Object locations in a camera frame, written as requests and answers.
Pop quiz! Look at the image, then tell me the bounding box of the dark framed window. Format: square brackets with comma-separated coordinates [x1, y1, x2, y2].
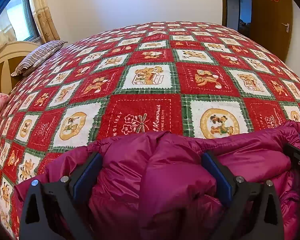
[9, 0, 42, 42]

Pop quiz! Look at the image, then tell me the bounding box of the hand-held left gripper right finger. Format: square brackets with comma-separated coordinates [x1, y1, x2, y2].
[201, 151, 284, 240]

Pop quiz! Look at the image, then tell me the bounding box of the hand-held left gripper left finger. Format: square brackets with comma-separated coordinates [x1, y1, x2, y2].
[19, 151, 103, 240]

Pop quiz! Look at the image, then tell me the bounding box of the cream wooden headboard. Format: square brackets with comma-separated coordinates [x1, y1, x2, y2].
[0, 41, 40, 95]

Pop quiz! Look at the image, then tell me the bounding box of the narrow yellow patterned curtain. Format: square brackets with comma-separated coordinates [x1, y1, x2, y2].
[31, 0, 60, 43]

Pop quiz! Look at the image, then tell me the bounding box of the red bear printed blanket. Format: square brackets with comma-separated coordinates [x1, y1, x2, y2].
[0, 21, 300, 240]

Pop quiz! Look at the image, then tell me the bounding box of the striped pillow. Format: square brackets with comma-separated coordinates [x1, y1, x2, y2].
[11, 40, 68, 77]

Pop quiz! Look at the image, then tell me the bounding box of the dark wooden door frame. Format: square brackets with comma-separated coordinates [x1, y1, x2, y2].
[220, 0, 228, 27]

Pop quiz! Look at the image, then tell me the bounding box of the brown wooden door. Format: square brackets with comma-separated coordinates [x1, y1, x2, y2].
[249, 0, 293, 64]

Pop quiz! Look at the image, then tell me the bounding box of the magenta puffer jacket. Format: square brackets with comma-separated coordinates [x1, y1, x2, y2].
[15, 120, 300, 240]

